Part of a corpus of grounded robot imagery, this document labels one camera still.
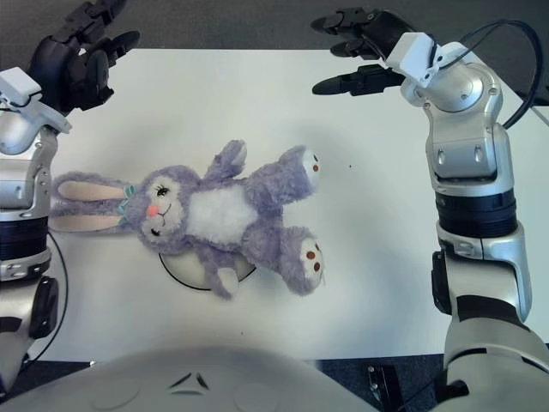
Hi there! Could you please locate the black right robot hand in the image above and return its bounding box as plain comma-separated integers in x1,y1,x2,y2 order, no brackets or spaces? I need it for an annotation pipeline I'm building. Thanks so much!
311,7,421,97

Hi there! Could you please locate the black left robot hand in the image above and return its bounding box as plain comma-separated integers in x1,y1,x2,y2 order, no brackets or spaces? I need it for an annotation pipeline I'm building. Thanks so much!
26,0,142,118

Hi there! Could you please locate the purple plush bunny doll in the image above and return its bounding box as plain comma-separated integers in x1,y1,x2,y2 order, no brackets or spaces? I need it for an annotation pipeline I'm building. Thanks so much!
49,139,329,301

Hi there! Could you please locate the white plate with black rim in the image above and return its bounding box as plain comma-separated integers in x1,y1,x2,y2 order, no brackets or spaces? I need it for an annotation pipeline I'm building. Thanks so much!
158,251,258,292

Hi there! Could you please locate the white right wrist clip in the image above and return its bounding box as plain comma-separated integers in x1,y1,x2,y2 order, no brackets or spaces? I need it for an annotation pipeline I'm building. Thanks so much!
384,32,471,89

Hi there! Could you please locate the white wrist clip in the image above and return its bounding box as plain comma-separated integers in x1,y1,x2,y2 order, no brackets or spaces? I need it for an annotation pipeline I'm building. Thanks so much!
0,66,72,134
384,32,471,89

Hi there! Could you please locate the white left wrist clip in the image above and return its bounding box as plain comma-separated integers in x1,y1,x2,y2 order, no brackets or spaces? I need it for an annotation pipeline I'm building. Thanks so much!
0,66,72,134

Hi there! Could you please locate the grey robot torso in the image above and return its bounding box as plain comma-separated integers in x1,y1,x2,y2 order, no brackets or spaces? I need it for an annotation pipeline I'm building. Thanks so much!
0,345,378,412

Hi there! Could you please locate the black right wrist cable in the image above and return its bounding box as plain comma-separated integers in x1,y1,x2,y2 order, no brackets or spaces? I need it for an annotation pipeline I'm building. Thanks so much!
432,19,544,130

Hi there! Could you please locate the black metal bracket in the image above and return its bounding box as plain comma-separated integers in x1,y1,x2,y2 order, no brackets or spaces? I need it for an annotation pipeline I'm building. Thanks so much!
366,364,402,412

